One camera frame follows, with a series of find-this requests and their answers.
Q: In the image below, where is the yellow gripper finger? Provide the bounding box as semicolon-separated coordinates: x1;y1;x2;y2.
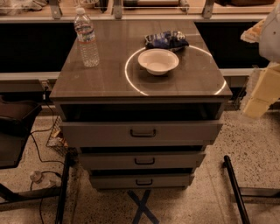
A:
243;64;280;119
241;19;265;43

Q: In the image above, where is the clear plastic water bottle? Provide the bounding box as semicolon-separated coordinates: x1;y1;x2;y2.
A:
73;7;100;67

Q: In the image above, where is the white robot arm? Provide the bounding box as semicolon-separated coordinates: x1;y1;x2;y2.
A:
241;3;280;119

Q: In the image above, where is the bottle on floor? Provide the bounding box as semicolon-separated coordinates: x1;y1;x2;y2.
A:
30;171;56;189

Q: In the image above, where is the blue chip bag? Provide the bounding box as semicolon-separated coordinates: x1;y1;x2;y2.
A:
145;31;189;52

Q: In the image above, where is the white bowl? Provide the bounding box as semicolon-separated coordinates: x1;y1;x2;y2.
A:
138;49;179;75

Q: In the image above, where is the black metal stand leg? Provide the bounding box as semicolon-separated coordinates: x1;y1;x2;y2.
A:
222;155;280;224

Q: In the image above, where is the grey drawer cabinet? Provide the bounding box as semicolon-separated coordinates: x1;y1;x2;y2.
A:
50;20;232;180

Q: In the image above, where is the bottom grey drawer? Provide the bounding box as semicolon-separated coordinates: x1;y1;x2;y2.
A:
90;173;194;190

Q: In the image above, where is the grey drawer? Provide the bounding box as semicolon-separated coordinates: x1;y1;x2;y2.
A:
90;173;194;190
79;151;206;170
61;120;222;147

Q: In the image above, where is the middle grey drawer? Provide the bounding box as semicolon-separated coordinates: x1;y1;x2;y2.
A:
79;151;206;170

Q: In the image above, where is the top grey drawer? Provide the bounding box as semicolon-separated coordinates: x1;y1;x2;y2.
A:
61;120;222;147

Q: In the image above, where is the wooden shelf with brackets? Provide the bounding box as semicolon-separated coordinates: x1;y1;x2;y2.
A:
0;0;280;23

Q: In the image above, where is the dark chair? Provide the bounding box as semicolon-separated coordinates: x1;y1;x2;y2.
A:
0;95;42;169

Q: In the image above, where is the black cable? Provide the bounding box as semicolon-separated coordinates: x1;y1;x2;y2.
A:
29;100;65;224

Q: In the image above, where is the wire basket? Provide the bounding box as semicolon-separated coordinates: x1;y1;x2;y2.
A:
46;116;68;156

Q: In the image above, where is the black metal frame leg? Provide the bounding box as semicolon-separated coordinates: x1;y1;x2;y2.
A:
0;153;72;224

